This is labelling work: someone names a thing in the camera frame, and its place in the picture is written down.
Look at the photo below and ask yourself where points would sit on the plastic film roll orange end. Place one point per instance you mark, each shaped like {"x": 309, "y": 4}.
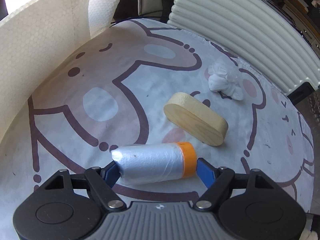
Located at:
{"x": 146, "y": 164}

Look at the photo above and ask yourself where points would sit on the white ribbed suitcase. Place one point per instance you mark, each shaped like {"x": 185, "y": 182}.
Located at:
{"x": 257, "y": 33}

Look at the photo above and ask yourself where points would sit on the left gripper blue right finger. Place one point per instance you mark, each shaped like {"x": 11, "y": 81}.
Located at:
{"x": 206, "y": 172}

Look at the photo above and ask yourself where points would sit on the cartoon bear bedsheet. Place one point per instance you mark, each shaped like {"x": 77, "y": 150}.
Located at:
{"x": 111, "y": 92}

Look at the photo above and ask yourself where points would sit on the white cloth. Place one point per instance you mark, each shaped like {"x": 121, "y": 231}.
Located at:
{"x": 224, "y": 78}

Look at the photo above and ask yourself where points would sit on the oval wooden block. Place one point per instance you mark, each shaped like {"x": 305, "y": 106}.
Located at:
{"x": 196, "y": 118}

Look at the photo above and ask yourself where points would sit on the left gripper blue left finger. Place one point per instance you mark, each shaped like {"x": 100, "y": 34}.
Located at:
{"x": 110, "y": 174}

